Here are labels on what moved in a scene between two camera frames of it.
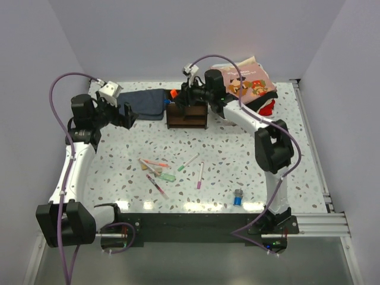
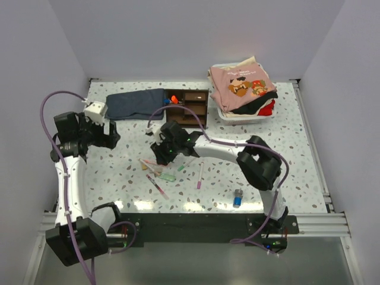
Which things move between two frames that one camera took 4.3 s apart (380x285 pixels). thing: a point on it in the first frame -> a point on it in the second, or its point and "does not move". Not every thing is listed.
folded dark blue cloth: [146, 104] does not move
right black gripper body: [193, 92] -> [167, 149]
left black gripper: [127, 120] -> [108, 141]
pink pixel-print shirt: [255, 80] does not move
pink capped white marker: [199, 182] does not move
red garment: [267, 110] does not move
